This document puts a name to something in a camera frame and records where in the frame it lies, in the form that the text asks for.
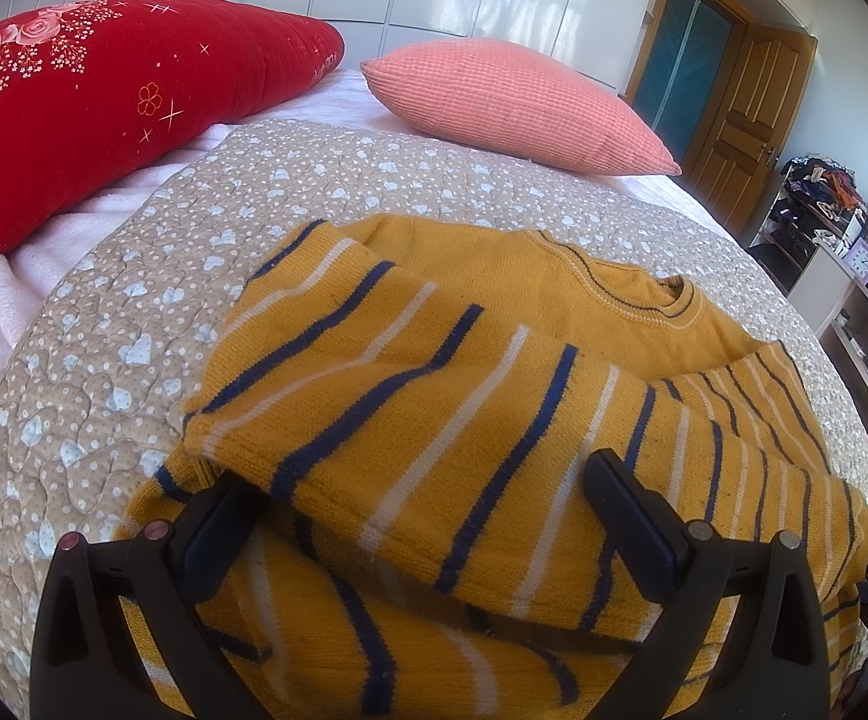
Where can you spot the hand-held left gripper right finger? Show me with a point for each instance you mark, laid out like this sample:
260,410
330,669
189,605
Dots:
632,525

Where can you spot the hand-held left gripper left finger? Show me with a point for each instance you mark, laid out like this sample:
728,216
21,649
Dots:
209,540

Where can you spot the yellow striped knit sweater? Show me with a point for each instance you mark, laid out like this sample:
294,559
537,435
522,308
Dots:
479,405

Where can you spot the beige dotted quilt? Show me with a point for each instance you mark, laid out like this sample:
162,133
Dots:
141,277

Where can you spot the white cabinet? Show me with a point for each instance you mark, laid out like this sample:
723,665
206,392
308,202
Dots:
831,292

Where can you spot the purple square clock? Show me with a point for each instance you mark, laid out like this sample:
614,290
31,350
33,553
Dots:
865,262

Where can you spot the shelf with clutter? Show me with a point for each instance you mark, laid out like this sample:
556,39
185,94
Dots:
816,191

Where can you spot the wooden door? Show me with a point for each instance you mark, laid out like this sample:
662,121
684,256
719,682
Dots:
752,127

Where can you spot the pink ribbed pillow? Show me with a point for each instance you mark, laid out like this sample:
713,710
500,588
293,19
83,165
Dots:
524,101

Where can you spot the red floral pillow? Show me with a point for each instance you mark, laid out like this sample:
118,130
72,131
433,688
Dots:
104,105

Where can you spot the teal glass door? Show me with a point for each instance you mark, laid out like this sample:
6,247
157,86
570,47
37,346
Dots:
685,60

